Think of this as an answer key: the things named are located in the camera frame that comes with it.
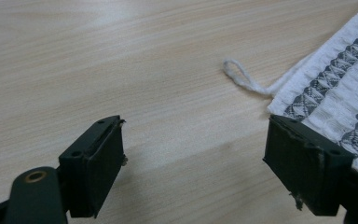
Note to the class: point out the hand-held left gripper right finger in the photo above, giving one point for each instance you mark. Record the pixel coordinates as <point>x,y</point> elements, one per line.
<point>304,174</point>

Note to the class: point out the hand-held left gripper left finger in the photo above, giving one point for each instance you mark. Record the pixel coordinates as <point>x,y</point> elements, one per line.
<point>93,174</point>

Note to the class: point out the white towel with grey stripes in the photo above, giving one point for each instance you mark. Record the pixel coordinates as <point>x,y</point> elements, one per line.
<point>329,87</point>

